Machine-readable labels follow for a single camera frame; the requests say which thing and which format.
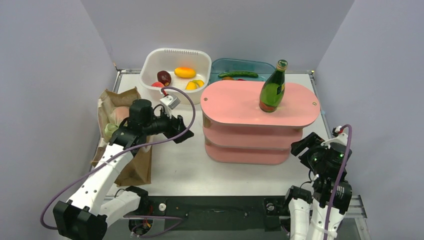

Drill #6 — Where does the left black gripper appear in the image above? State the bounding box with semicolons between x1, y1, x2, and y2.
143;106;194;143

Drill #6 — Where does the pink three-tier shelf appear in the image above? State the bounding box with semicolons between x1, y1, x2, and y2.
200;80;321;165

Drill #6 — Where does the green plastic grocery bag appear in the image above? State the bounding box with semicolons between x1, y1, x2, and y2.
103;106;129;140

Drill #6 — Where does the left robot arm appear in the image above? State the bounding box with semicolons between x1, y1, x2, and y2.
52;95;194;240

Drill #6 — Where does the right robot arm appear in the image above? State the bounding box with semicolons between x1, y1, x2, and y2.
282;127;353;240

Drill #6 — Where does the pink peach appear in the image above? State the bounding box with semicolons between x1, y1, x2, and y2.
151;81;165;88

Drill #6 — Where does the dark red fruit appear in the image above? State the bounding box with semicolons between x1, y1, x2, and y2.
156;70;172;87

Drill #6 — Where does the yellow orange mango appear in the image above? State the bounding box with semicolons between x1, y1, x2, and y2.
174;67;197;79

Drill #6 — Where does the brown paper tote bag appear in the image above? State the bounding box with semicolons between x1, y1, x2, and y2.
91;87;152;187

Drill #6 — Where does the green glass bottle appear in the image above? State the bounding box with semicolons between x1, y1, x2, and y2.
259;59;288;113

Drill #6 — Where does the brown potato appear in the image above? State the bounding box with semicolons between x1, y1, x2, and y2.
221;76;234;81

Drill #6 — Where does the teal plastic tray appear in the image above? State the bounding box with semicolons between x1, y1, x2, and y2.
208;58;276;85

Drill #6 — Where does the white plastic basin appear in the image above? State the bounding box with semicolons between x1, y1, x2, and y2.
139;48;212;104

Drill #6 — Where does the green cucumber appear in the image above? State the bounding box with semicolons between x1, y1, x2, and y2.
218;71;259;78

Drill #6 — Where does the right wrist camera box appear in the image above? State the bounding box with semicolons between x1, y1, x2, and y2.
320;125;349;147

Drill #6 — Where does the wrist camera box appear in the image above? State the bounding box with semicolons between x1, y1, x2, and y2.
159;94;181;110
320;125;349;147

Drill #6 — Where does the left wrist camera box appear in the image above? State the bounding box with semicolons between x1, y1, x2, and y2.
159;94;181;110

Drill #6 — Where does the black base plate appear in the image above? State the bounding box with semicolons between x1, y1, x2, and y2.
128;195;291;236

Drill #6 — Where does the aluminium table rail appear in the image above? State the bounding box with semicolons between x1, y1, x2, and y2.
112;69;142;94

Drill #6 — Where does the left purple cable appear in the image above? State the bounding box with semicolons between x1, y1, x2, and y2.
40;86;197;231

